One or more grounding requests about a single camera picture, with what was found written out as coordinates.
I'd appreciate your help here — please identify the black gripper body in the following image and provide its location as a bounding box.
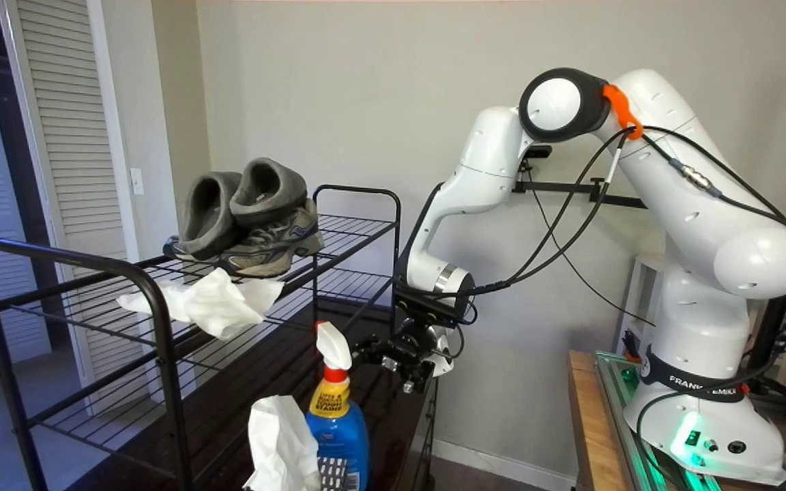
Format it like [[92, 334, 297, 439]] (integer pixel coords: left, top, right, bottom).
[[373, 308, 458, 395]]

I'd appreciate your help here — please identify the blue spray bottle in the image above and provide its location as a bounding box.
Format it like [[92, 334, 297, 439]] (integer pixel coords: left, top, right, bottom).
[[303, 320, 373, 491]]

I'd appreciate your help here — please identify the perforated metal stand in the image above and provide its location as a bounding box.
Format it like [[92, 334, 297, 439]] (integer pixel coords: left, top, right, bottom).
[[316, 452, 351, 491]]

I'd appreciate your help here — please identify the white crumpled cloth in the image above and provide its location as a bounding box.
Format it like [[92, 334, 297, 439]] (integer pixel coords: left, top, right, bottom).
[[115, 266, 287, 343]]

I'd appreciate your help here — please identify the grey slip-on shoe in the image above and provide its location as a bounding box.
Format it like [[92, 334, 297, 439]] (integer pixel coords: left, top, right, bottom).
[[175, 170, 243, 261], [224, 155, 324, 281]]

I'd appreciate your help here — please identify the light wooden table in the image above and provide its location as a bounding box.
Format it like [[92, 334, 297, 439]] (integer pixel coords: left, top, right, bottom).
[[565, 350, 634, 491]]

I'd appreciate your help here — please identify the white louvered closet door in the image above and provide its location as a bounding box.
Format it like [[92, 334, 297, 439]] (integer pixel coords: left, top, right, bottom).
[[0, 0, 133, 390]]

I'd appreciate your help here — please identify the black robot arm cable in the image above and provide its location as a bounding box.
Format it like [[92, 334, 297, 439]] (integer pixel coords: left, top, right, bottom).
[[445, 124, 786, 334]]

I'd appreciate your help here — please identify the black metal wire rack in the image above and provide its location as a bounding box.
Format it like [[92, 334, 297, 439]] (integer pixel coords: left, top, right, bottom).
[[0, 182, 406, 491]]

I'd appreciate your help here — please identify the white wall box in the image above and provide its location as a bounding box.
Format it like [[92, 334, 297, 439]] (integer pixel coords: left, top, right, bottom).
[[615, 252, 665, 360]]

